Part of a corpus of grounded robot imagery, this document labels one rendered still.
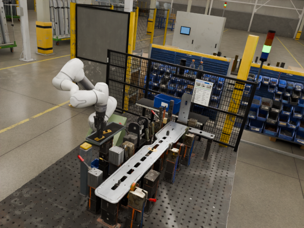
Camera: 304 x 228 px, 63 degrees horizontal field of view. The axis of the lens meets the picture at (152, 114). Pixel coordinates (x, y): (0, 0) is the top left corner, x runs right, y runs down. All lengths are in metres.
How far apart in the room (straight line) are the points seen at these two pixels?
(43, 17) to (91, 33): 4.98
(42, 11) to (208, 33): 5.58
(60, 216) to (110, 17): 3.40
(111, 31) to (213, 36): 4.94
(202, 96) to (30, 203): 2.02
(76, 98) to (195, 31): 7.55
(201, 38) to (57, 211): 7.72
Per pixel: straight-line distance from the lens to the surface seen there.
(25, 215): 2.12
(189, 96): 2.71
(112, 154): 1.98
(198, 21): 8.96
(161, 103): 2.97
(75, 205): 2.12
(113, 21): 4.55
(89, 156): 1.96
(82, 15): 4.92
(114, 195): 1.74
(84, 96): 1.72
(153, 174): 1.89
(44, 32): 9.68
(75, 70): 2.29
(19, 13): 8.74
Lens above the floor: 2.19
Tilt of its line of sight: 24 degrees down
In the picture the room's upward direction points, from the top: 8 degrees clockwise
